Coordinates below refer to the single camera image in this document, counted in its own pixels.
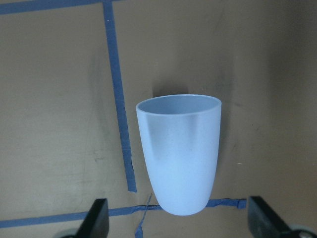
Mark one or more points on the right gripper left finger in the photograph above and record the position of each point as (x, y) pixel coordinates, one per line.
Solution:
(96, 223)

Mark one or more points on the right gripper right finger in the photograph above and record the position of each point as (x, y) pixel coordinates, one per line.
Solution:
(263, 221)

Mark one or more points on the light blue plastic cup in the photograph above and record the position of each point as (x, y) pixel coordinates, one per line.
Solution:
(180, 141)

